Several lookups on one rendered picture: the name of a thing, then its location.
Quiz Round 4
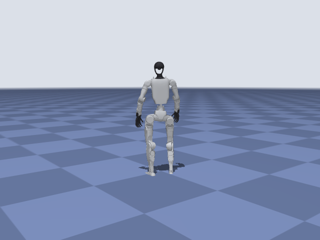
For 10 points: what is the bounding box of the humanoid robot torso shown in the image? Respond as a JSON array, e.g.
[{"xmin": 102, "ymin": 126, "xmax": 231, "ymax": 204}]
[{"xmin": 151, "ymin": 76, "xmax": 170, "ymax": 122}]

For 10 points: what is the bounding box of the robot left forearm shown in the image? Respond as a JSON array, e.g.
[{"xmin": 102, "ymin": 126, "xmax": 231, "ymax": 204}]
[{"xmin": 136, "ymin": 100, "xmax": 144, "ymax": 116}]

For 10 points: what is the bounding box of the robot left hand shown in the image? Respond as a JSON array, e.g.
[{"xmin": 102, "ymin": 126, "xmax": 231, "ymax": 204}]
[{"xmin": 135, "ymin": 112, "xmax": 143, "ymax": 128}]

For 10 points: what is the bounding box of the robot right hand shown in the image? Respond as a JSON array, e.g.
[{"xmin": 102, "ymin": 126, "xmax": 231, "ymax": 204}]
[{"xmin": 171, "ymin": 109, "xmax": 180, "ymax": 123}]

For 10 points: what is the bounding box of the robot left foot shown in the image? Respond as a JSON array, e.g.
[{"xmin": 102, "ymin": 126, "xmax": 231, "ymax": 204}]
[{"xmin": 145, "ymin": 171, "xmax": 156, "ymax": 176}]

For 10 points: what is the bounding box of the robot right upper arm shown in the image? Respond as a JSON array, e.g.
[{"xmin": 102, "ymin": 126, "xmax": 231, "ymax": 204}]
[{"xmin": 168, "ymin": 79, "xmax": 180, "ymax": 101}]

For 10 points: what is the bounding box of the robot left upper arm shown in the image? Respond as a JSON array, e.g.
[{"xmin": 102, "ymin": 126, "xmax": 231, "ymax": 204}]
[{"xmin": 138, "ymin": 80, "xmax": 152, "ymax": 103}]

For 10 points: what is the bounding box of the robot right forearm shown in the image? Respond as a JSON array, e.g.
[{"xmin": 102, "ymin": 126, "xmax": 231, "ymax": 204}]
[{"xmin": 174, "ymin": 99, "xmax": 180, "ymax": 112}]

